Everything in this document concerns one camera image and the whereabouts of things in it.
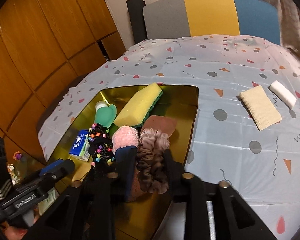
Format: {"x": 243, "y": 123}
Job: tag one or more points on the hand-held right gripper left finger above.
{"x": 126, "y": 170}

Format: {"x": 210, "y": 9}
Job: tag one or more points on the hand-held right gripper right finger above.
{"x": 173, "y": 170}

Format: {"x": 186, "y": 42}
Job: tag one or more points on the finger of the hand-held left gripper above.
{"x": 57, "y": 167}

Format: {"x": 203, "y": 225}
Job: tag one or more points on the brown scrunchie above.
{"x": 150, "y": 160}

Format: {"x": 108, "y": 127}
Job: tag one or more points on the blue tissue packet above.
{"x": 78, "y": 146}

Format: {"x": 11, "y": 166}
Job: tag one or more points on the pink fluffy puff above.
{"x": 125, "y": 137}

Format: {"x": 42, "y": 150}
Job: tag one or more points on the brown powder puff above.
{"x": 162, "y": 125}

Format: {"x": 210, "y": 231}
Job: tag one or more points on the green squeeze bottle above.
{"x": 105, "y": 116}

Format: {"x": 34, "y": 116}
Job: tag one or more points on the gold metal tray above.
{"x": 180, "y": 110}

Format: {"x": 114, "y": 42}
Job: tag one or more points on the yellow green sponge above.
{"x": 137, "y": 105}

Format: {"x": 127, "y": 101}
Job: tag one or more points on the person's left hand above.
{"x": 13, "y": 232}

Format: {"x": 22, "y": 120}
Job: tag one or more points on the white green packet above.
{"x": 48, "y": 201}

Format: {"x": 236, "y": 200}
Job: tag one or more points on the crumpled foil wrapper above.
{"x": 13, "y": 172}

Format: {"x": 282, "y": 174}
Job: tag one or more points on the purple small toy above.
{"x": 18, "y": 156}

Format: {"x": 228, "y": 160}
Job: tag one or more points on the printed white tablecloth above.
{"x": 240, "y": 155}

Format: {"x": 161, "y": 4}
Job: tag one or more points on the cream folded cloth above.
{"x": 261, "y": 107}

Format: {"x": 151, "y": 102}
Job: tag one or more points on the wooden wardrobe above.
{"x": 40, "y": 42}

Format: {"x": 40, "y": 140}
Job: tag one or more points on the black rolled mat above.
{"x": 137, "y": 20}

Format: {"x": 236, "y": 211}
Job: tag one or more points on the grey yellow blue chair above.
{"x": 210, "y": 15}

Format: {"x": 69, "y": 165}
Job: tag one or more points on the beige patterned curtain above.
{"x": 290, "y": 17}

